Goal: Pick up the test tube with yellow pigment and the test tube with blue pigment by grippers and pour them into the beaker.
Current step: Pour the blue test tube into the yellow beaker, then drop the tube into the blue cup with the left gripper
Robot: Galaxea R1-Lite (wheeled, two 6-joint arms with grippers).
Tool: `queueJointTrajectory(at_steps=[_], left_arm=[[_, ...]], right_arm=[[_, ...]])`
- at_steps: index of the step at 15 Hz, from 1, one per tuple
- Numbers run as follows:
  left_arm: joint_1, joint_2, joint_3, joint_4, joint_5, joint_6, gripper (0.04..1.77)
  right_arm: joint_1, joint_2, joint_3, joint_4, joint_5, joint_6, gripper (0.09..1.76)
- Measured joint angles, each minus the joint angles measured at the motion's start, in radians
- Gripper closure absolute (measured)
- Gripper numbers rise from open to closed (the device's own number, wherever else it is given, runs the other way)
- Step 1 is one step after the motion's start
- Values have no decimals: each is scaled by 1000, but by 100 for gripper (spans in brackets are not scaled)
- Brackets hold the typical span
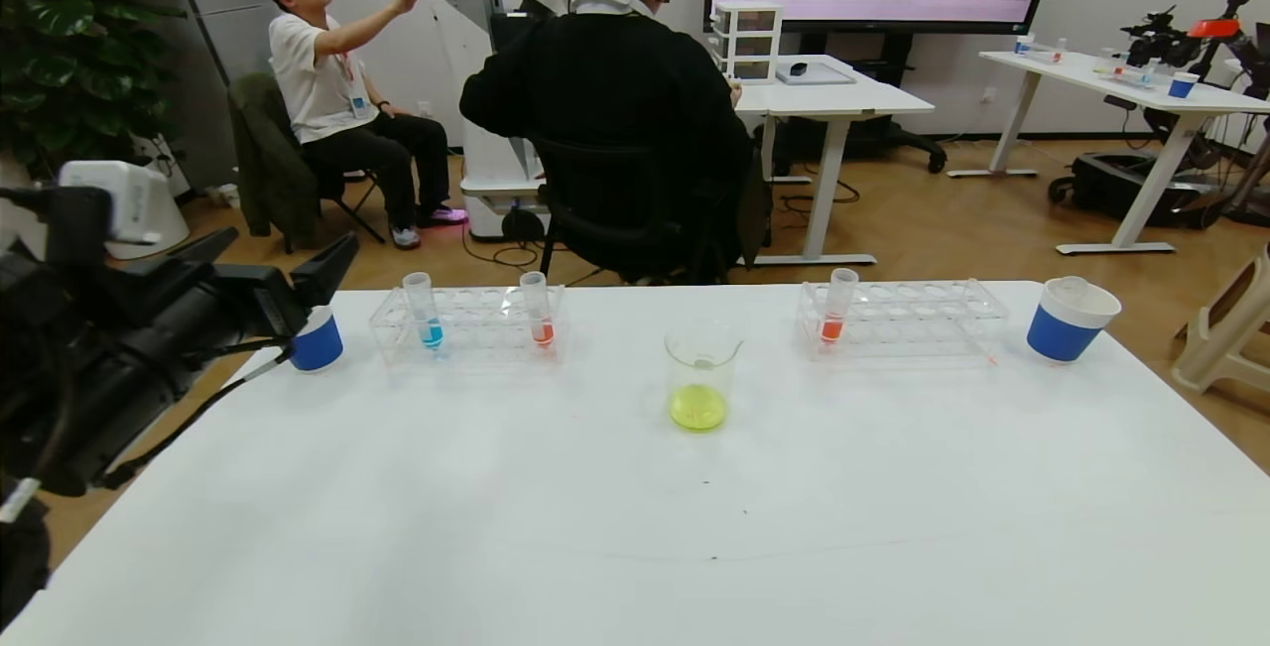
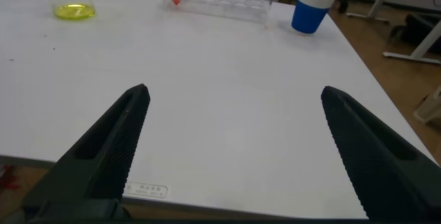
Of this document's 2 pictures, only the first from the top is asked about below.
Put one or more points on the green leafy plant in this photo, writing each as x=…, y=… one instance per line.
x=69, y=51

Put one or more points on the dark green jacket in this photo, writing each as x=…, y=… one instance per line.
x=266, y=160

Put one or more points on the person in white shirt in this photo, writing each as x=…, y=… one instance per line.
x=317, y=80

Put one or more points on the red pigment test tube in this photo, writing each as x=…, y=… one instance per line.
x=540, y=319
x=835, y=314

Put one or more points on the black folding chair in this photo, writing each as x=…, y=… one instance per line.
x=357, y=204

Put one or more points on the person in black sweater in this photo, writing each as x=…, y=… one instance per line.
x=615, y=110

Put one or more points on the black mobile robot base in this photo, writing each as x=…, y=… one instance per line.
x=1131, y=190

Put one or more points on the grey tablet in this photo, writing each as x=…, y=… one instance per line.
x=816, y=74

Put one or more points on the white drawer organizer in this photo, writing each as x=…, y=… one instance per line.
x=747, y=41

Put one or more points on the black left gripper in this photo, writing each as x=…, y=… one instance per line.
x=266, y=297

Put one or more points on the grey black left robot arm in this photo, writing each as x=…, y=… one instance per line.
x=89, y=398

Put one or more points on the clear acrylic test tube rack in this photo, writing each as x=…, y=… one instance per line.
x=923, y=323
x=481, y=328

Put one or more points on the white robot tower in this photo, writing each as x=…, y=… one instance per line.
x=486, y=160

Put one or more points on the clear glass beaker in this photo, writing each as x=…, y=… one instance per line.
x=700, y=388

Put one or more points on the white desk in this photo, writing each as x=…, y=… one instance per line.
x=843, y=100
x=1121, y=95

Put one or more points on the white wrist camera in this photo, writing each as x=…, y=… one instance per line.
x=109, y=194

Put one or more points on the small blue cup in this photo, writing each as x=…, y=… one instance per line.
x=1182, y=85

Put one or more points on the black display stand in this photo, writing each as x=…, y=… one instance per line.
x=873, y=130

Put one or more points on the blue white paper cup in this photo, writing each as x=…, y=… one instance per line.
x=319, y=343
x=1062, y=333

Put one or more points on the beige plastic stool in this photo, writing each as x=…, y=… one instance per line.
x=1230, y=328

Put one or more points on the blue pigment test tube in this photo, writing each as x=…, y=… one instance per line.
x=429, y=323

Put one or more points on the black orange robot arm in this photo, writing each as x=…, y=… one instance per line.
x=1191, y=36

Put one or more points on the black office chair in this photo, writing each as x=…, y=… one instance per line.
x=635, y=229

